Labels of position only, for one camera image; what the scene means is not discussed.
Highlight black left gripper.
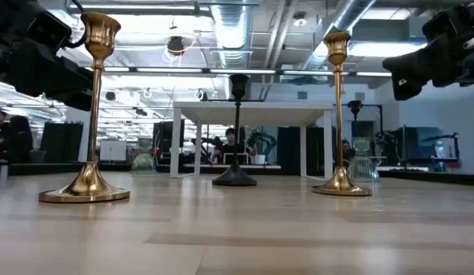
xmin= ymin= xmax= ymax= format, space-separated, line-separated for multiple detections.
xmin=0 ymin=45 xmax=95 ymax=112

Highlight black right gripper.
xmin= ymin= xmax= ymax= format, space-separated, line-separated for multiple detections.
xmin=382 ymin=32 xmax=474 ymax=101

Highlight tall brass candlestick holder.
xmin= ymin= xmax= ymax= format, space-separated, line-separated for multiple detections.
xmin=38 ymin=11 xmax=131 ymax=204
xmin=311 ymin=31 xmax=373 ymax=197

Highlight clear glass candle holder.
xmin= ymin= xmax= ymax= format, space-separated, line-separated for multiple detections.
xmin=346 ymin=137 xmax=381 ymax=183

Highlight tall black candlestick holder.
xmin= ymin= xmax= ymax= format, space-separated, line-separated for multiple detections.
xmin=211 ymin=73 xmax=258 ymax=188

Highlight black partition panel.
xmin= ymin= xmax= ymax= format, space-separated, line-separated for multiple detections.
xmin=40 ymin=121 xmax=85 ymax=163

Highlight distant black candlestick holder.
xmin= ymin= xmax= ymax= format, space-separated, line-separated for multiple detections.
xmin=347 ymin=99 xmax=364 ymax=139

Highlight white cabinet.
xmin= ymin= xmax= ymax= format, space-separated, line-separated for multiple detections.
xmin=99 ymin=140 xmax=127 ymax=162

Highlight white perforated riser table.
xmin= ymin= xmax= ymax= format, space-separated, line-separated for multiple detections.
xmin=169 ymin=101 xmax=334 ymax=183

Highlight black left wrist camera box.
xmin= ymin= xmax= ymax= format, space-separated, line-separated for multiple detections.
xmin=25 ymin=10 xmax=73 ymax=50

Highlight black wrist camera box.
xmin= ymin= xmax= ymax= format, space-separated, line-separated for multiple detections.
xmin=25 ymin=10 xmax=73 ymax=50
xmin=422 ymin=2 xmax=474 ymax=37

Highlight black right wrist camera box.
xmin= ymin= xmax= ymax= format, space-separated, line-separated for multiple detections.
xmin=422 ymin=2 xmax=474 ymax=37

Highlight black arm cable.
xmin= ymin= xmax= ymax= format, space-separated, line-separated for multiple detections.
xmin=66 ymin=0 xmax=89 ymax=50

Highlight black overhead camera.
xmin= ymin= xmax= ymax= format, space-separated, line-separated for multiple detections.
xmin=166 ymin=36 xmax=185 ymax=57

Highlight overhead frame light bar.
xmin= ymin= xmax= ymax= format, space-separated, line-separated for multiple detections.
xmin=83 ymin=66 xmax=392 ymax=77

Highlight silver ventilation duct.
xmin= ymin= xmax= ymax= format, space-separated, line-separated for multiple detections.
xmin=209 ymin=3 xmax=255 ymax=69

